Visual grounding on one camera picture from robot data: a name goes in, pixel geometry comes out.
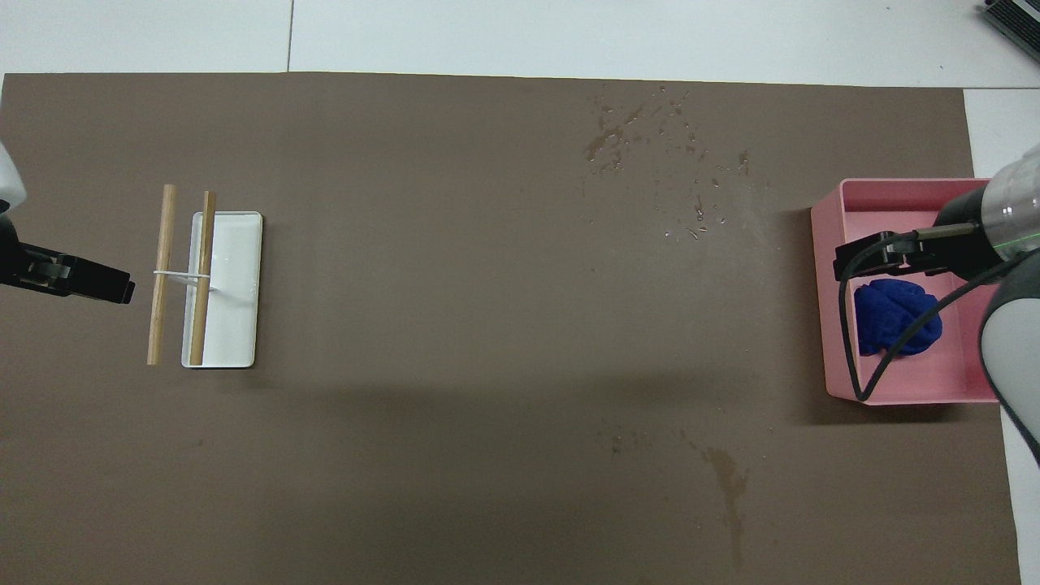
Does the scattered water splatter patch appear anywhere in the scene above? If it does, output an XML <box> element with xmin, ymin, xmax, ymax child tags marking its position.
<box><xmin>583</xmin><ymin>102</ymin><xmax>651</xmax><ymax>174</ymax></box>

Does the pink plastic bin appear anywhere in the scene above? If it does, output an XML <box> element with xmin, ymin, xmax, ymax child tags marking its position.
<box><xmin>811</xmin><ymin>178</ymin><xmax>1004</xmax><ymax>405</ymax></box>

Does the brown table mat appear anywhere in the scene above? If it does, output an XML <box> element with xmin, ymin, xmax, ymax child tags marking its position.
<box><xmin>0</xmin><ymin>71</ymin><xmax>1023</xmax><ymax>585</ymax></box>

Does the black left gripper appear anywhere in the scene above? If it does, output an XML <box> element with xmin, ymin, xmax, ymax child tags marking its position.
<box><xmin>0</xmin><ymin>215</ymin><xmax>135</xmax><ymax>306</ymax></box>

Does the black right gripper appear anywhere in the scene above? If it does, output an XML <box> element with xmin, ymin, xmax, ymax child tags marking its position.
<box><xmin>835</xmin><ymin>185</ymin><xmax>1008</xmax><ymax>281</ymax></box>

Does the grey ribbed metal device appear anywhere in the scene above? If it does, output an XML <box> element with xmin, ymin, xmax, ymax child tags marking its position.
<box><xmin>979</xmin><ymin>0</ymin><xmax>1040</xmax><ymax>62</ymax></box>

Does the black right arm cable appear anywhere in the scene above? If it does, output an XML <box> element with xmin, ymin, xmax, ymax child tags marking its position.
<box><xmin>837</xmin><ymin>230</ymin><xmax>1040</xmax><ymax>405</ymax></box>

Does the blue microfiber towel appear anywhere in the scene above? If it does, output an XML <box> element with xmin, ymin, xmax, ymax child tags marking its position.
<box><xmin>853</xmin><ymin>279</ymin><xmax>943</xmax><ymax>357</ymax></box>

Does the white rack with wooden rods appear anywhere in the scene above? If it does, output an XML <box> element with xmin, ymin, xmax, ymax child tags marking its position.
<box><xmin>153</xmin><ymin>211</ymin><xmax>264</xmax><ymax>370</ymax></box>

